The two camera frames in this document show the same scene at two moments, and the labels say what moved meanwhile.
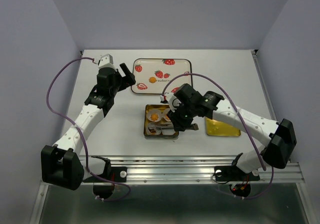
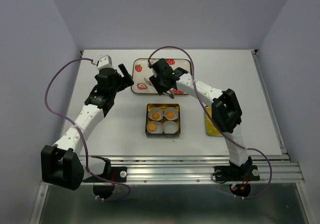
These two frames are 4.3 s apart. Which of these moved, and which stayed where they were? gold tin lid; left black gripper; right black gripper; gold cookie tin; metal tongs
Moved: right black gripper; metal tongs
Stayed: gold cookie tin; left black gripper; gold tin lid
